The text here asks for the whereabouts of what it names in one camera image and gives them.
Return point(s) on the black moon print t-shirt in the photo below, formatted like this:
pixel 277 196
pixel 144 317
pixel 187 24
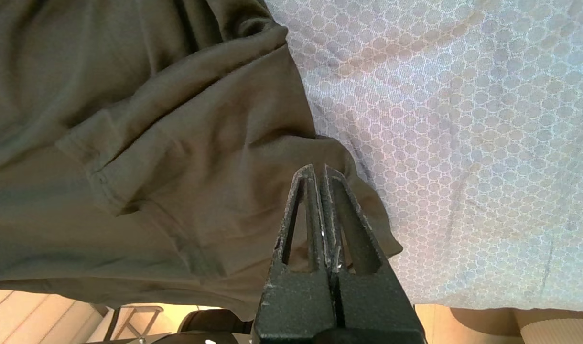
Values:
pixel 129 143

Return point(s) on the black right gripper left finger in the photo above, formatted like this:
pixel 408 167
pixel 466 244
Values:
pixel 296 301

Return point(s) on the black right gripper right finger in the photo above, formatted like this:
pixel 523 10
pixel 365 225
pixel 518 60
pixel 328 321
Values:
pixel 372 301

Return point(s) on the white labelled robot base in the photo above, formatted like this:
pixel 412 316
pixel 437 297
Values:
pixel 205 325

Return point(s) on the beige round ribbed object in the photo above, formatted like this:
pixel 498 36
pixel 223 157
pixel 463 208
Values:
pixel 535 327

